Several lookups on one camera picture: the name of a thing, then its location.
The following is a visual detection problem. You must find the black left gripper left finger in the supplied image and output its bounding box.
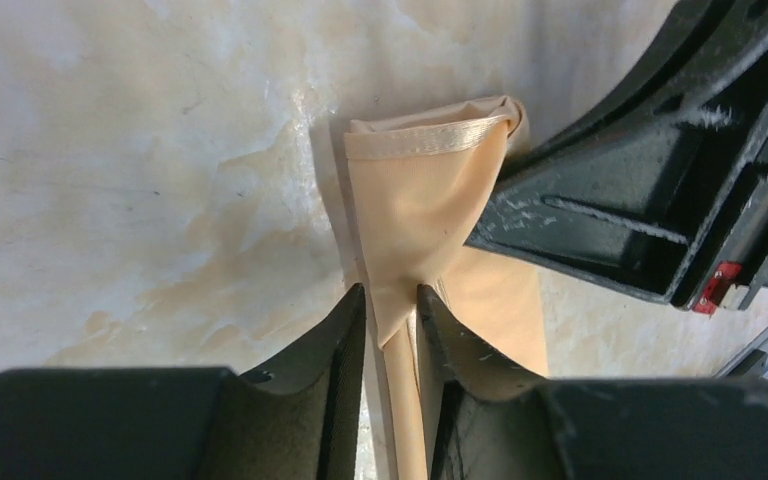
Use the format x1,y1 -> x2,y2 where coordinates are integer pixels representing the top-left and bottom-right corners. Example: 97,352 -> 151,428
0,284 -> 366,479

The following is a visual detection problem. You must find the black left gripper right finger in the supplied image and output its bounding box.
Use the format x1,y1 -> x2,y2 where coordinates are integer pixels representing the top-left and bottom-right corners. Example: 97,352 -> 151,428
417,285 -> 768,479

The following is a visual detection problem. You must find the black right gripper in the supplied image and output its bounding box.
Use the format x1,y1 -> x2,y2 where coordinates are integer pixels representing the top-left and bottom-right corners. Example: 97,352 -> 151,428
468,0 -> 768,314

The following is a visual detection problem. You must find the orange cloth napkin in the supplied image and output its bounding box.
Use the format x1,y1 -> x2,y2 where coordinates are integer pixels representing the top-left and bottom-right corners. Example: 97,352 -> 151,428
344,95 -> 549,479

